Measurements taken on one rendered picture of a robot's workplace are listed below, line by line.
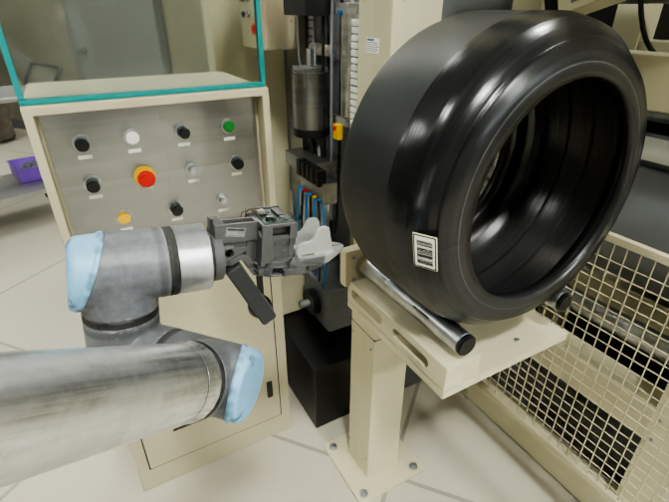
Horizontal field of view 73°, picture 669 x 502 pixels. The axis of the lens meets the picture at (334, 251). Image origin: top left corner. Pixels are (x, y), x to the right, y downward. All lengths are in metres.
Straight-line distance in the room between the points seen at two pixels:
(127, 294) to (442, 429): 1.54
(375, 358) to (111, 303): 0.90
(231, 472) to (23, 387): 1.51
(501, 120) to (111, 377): 0.56
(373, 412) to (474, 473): 0.50
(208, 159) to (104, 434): 0.97
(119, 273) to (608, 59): 0.75
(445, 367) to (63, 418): 0.67
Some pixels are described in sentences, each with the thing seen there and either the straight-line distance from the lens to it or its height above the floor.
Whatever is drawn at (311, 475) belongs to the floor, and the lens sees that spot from 1.77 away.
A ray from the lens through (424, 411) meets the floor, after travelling 1.98.
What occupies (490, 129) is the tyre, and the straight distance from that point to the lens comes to 0.67.
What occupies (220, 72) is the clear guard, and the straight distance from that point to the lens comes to 1.23.
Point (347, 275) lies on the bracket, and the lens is 1.08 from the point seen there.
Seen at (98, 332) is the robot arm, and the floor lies 1.11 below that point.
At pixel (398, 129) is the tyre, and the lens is 0.71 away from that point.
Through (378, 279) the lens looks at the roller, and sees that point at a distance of 1.02.
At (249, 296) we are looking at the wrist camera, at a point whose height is 1.09.
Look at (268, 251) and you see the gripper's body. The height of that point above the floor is 1.16.
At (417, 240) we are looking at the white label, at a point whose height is 1.14.
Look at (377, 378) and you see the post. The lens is 1.41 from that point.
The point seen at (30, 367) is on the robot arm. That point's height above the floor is 1.25.
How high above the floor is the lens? 1.45
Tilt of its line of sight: 28 degrees down
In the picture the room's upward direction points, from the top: straight up
